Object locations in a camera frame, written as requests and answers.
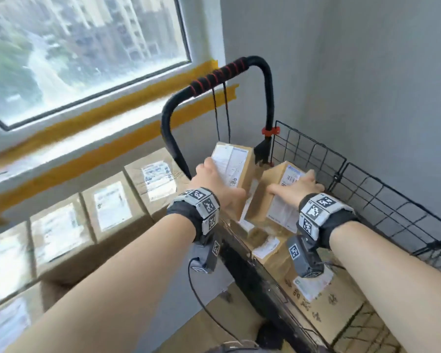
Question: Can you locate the person's left hand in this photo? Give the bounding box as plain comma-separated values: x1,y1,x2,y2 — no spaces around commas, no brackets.
189,157,247,220

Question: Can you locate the person's right hand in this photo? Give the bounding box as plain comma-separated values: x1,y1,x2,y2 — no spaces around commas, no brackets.
266,169,326,208

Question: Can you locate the black wire cart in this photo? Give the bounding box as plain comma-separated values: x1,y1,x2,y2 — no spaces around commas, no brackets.
160,55,441,353

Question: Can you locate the person's right forearm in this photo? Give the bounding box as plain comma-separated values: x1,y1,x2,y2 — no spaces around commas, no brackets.
329,221,441,353

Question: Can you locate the person's left forearm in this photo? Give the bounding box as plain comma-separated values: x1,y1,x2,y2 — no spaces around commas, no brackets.
7,213,197,353

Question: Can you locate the left marker wristband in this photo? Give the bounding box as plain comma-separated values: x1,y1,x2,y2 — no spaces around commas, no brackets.
166,187,221,243

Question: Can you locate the marker wristband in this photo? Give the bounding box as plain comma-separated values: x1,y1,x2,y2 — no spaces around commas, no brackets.
296,193,361,250
166,187,221,243

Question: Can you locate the right marker wristband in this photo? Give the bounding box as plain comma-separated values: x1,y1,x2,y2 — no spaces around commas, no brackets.
296,193,361,250

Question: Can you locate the white framed window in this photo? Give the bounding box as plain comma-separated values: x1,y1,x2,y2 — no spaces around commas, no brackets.
0,0,221,158

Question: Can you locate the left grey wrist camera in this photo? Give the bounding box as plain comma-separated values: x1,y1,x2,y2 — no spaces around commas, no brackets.
189,237,222,275

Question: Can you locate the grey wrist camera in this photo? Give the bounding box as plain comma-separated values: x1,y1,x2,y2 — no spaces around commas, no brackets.
286,235,326,279
189,237,222,275

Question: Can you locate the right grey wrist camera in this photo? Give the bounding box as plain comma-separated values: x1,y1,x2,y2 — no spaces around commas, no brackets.
286,235,326,279

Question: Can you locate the black elastic cord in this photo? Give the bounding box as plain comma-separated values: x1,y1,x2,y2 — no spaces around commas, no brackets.
211,82,231,144

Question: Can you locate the left black camera cable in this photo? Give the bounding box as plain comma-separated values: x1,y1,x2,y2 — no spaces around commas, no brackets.
187,259,243,344

